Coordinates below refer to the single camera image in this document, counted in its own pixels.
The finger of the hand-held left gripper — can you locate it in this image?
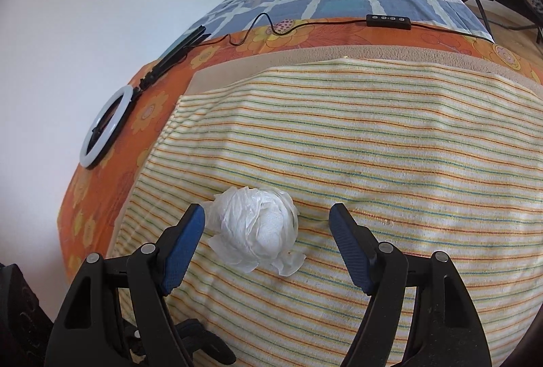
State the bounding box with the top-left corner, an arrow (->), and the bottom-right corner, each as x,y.
174,318 -> 237,366

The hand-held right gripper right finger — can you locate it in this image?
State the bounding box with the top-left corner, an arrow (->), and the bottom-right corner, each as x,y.
329,204 -> 493,367

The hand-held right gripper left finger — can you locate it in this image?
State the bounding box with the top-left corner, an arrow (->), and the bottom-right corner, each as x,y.
44,204 -> 206,367

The large white tissue ball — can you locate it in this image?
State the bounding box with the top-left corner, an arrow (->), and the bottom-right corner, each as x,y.
203,186 -> 307,277

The striped yellow towel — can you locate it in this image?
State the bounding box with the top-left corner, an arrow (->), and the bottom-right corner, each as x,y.
106,57 -> 543,367

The orange floral bedsheet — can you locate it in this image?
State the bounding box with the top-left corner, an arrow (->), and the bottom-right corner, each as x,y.
57,16 -> 543,283

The beige towel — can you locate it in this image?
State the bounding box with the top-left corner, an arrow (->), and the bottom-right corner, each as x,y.
114,45 -> 543,232

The black inline remote control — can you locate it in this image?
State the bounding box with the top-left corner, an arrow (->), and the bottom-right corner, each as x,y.
366,14 -> 411,30

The ring light with black stand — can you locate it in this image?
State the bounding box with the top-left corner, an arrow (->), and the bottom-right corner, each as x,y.
80,25 -> 210,169

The black cable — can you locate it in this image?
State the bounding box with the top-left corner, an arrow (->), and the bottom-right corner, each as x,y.
229,13 -> 495,47

